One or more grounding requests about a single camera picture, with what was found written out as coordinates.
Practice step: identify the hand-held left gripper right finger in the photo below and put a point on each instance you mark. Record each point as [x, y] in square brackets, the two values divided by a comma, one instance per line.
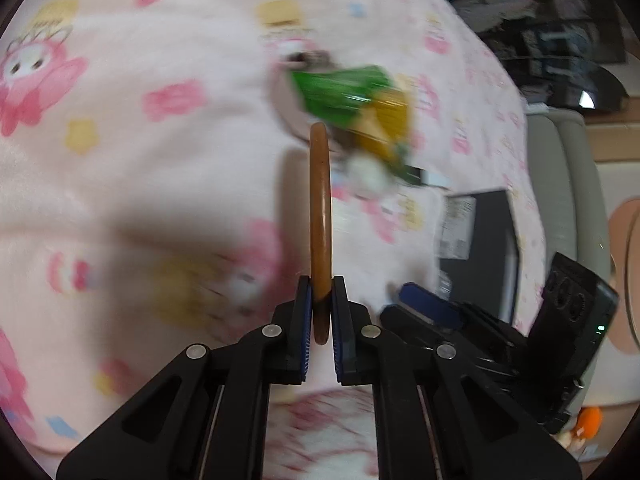
[340, 330]

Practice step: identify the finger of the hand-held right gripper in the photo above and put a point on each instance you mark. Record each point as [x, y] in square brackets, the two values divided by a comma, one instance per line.
[405, 322]
[430, 306]

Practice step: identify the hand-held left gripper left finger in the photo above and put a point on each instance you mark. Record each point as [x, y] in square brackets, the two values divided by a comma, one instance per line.
[302, 330]

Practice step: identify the black storage box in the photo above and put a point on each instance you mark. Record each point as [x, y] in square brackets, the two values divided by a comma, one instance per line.
[487, 255]

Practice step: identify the person's right forearm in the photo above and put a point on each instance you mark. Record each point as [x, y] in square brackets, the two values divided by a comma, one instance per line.
[627, 280]

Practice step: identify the orange toy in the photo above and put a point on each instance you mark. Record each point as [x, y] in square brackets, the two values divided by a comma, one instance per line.
[589, 422]

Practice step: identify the beige chair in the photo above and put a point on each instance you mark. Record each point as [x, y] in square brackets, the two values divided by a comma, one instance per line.
[565, 200]

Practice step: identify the white plush toy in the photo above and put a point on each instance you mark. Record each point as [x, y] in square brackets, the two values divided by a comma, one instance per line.
[370, 174]

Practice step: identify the yellow toy corn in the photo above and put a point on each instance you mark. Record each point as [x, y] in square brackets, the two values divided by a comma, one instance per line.
[387, 122]

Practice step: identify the pink printed blanket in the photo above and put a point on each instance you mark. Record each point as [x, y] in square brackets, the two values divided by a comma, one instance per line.
[150, 185]

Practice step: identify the green snack packet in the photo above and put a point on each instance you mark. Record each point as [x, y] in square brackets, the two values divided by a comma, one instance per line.
[340, 95]

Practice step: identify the black glass desk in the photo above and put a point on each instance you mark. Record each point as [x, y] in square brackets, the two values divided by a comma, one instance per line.
[550, 40]

